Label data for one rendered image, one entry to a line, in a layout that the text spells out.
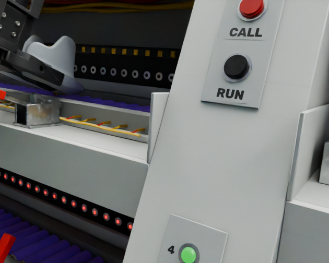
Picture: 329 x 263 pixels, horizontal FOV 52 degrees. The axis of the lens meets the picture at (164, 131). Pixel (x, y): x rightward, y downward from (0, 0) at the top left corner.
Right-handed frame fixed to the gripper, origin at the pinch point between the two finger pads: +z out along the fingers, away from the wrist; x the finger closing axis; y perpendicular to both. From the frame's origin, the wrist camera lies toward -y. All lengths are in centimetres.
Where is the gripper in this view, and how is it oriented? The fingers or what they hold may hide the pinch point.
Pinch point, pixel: (62, 90)
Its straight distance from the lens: 44.8
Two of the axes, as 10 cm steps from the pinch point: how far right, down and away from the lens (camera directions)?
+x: -8.4, -1.7, 5.2
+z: 4.8, 2.3, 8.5
